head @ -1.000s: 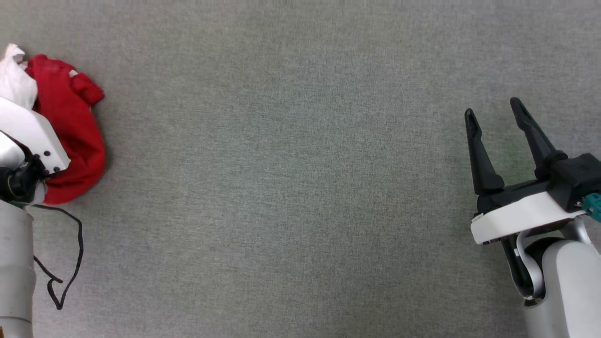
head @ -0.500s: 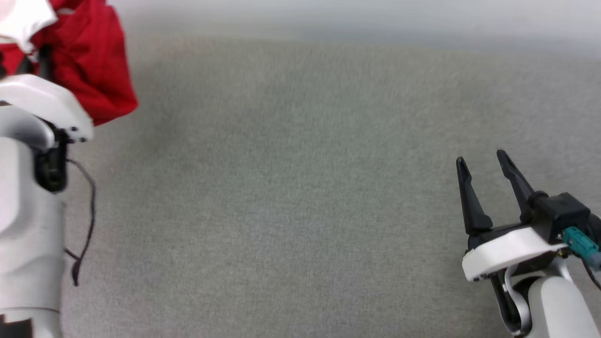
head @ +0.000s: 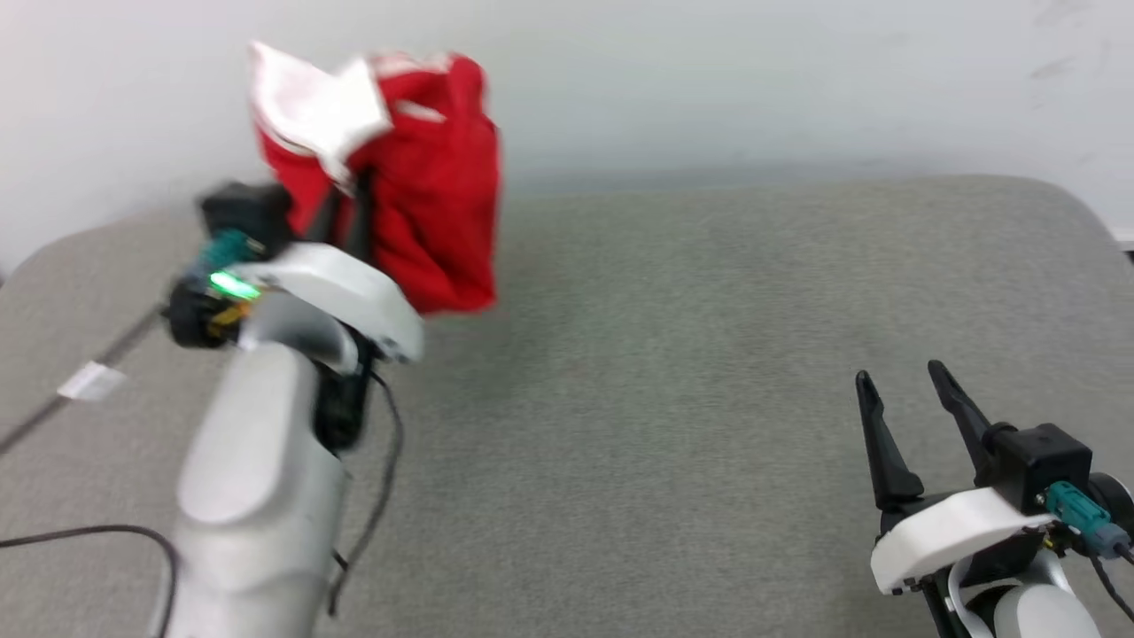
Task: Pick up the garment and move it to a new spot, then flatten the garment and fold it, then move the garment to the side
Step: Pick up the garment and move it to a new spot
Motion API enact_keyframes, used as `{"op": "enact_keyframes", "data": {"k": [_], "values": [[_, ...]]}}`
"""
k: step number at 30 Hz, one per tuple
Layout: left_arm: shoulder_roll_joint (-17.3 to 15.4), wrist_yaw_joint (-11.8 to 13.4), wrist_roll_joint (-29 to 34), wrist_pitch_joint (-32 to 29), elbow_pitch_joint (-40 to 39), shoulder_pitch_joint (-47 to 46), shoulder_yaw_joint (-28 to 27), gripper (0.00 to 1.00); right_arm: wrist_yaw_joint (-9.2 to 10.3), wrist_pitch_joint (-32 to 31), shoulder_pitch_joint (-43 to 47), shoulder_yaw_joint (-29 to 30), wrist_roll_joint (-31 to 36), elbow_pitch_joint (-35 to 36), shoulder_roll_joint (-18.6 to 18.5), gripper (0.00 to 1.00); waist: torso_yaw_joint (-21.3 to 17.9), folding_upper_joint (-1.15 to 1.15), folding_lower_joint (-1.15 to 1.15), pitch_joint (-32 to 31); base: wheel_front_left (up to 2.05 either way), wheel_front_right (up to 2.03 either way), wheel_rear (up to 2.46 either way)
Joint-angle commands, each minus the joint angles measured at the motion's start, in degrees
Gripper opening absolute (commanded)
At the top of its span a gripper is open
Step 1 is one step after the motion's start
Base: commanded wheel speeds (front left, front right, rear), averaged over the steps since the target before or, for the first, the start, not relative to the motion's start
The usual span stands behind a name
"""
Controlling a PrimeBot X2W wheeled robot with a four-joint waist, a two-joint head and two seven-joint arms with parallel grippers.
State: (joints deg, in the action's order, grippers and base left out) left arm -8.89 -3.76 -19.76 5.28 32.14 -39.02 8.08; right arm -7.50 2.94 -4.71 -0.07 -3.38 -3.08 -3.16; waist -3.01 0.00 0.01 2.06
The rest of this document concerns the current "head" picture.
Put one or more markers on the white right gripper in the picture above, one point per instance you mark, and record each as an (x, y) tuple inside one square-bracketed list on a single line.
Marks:
[(943, 532)]

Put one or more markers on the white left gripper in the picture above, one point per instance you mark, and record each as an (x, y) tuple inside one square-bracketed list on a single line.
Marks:
[(345, 288)]

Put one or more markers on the red basketball jersey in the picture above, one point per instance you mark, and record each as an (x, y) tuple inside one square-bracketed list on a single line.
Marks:
[(434, 195)]

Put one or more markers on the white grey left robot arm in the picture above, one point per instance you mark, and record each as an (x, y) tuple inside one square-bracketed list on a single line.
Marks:
[(252, 478)]

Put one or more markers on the grey fabric sofa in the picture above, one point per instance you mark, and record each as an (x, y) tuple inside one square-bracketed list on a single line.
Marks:
[(673, 372)]

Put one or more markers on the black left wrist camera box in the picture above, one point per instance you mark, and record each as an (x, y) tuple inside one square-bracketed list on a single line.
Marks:
[(244, 217)]

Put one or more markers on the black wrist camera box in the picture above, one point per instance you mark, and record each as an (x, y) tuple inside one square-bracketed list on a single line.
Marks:
[(244, 217), (1044, 462)]

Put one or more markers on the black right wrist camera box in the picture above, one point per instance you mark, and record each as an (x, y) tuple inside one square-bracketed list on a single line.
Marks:
[(1044, 462)]

